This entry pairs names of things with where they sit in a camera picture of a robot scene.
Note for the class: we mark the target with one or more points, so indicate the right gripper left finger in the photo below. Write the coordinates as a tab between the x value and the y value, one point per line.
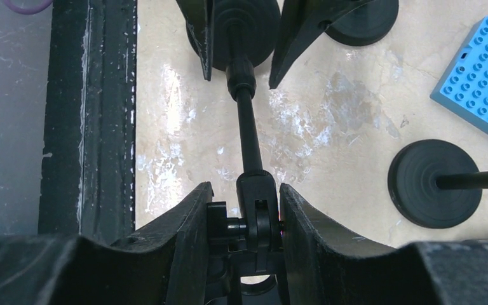
164	262

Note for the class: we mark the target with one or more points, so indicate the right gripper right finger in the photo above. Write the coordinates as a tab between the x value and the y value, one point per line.
329	264

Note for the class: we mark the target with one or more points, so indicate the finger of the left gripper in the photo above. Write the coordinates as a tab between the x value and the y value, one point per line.
199	19
302	22

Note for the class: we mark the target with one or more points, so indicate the black stand with shock mount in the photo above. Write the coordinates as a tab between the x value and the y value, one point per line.
246	263

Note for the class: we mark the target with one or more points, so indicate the black round-base mic stand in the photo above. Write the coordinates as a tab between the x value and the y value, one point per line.
435	184

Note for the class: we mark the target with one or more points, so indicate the black stand behind left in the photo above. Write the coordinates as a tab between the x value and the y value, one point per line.
365	25

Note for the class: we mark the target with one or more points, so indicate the blue studded baseplate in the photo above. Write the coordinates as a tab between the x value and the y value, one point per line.
463	87

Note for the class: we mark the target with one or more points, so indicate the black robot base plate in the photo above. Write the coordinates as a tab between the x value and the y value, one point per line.
88	169

